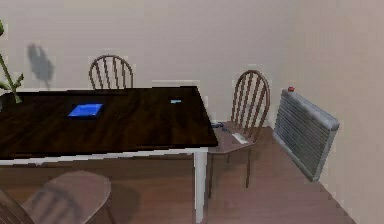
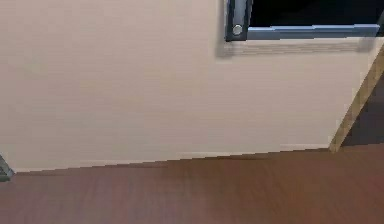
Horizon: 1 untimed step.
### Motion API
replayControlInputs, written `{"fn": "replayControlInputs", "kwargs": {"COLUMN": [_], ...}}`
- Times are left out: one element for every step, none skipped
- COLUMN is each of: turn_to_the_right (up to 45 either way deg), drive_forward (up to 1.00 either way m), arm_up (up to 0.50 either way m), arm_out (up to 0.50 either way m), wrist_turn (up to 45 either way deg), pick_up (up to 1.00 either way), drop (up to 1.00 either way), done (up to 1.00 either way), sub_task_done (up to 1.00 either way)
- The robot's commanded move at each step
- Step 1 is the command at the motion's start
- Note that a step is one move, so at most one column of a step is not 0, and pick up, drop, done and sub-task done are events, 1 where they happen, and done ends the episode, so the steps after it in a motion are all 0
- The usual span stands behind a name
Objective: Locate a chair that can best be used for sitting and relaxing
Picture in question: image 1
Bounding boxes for dark wooden dining table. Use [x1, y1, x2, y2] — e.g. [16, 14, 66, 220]
[0, 85, 219, 224]

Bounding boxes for blue tablet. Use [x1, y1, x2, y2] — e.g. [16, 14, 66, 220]
[67, 103, 104, 118]

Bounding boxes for white remote control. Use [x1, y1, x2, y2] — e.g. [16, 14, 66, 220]
[231, 132, 250, 145]

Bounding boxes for brown wooden spindle chair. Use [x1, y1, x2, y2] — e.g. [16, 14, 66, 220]
[88, 54, 135, 90]
[0, 170, 117, 224]
[207, 69, 271, 200]

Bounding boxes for green house plant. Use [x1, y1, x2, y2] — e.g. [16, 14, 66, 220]
[0, 20, 25, 104]

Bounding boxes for grey wall radiator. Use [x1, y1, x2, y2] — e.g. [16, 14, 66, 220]
[272, 88, 340, 182]

